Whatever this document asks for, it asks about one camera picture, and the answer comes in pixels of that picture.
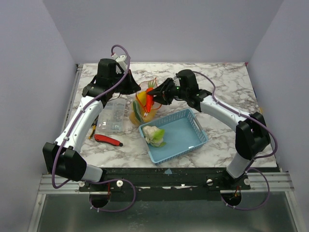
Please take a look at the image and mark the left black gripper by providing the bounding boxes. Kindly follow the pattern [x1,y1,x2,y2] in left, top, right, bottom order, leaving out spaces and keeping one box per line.
[110,69,141,95]

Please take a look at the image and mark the yellow mango toy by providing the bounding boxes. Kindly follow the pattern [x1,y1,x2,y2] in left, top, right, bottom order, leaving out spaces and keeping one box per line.
[136,91,147,108]

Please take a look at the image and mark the orange carrot toy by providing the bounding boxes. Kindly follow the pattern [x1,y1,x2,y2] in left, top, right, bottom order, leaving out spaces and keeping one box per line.
[145,81,155,113]

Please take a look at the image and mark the green chili pepper toy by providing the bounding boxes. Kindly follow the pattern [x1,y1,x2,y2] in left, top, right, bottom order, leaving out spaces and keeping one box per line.
[132,101,143,123]

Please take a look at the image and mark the clear zip bag orange zipper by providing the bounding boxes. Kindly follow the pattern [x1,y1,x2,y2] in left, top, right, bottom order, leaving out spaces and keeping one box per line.
[129,77,162,126]

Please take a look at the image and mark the orange bell pepper toy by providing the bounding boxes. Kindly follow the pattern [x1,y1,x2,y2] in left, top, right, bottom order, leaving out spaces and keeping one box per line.
[141,109,157,123]

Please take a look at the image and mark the yellow lemon toy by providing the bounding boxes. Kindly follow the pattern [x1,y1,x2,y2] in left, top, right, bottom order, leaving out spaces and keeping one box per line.
[129,112,140,126]

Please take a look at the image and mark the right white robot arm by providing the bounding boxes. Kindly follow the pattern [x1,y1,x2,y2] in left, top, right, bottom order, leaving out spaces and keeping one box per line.
[148,69,270,189]

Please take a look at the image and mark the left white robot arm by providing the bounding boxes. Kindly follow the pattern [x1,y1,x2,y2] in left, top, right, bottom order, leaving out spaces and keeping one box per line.
[42,54,140,191]

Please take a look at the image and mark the clear plastic screw box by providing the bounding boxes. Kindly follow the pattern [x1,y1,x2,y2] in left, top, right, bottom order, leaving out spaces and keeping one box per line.
[96,98,126,134]

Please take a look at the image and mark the blue plastic basket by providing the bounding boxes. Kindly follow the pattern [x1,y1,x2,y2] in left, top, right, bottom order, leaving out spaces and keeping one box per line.
[139,109,209,164]

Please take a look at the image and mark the white cauliflower toy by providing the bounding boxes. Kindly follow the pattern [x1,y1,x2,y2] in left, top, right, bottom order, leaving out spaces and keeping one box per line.
[142,126,166,147]

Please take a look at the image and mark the red utility knife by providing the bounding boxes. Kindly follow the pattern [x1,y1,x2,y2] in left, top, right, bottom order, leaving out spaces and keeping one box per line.
[94,134,123,146]

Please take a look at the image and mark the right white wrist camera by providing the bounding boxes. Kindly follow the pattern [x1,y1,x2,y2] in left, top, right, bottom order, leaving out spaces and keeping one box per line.
[173,76,180,86]

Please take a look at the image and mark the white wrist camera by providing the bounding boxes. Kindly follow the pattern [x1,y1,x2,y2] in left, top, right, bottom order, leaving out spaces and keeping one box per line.
[173,76,180,86]
[112,53,127,74]

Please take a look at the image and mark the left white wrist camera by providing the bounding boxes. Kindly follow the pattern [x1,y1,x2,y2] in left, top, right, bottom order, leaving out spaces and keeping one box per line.
[112,53,127,74]

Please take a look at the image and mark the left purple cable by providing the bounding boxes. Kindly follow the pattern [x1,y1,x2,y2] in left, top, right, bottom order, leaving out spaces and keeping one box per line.
[51,44,136,213]

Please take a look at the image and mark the purple cable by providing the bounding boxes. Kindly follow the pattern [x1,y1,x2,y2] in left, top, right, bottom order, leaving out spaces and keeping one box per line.
[190,71,278,210]
[51,44,136,213]

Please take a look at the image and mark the yellow handled tool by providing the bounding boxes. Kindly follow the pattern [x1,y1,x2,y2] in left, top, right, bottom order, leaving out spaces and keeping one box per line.
[88,123,97,140]

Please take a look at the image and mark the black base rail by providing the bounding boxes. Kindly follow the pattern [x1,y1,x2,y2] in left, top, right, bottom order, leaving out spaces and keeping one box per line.
[79,168,251,202]

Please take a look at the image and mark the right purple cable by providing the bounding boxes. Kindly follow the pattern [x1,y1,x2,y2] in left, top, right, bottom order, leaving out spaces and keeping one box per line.
[190,71,278,210]

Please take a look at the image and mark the aluminium frame rail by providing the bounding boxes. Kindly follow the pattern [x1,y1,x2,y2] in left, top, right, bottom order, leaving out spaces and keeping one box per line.
[37,174,84,194]

